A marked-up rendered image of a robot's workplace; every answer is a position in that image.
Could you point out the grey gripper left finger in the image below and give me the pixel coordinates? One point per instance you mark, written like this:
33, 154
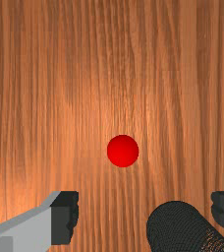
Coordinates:
35, 226

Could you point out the red ball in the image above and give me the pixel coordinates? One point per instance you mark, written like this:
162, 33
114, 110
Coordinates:
123, 151

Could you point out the dark mesh basket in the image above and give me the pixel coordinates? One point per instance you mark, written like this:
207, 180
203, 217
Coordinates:
179, 229

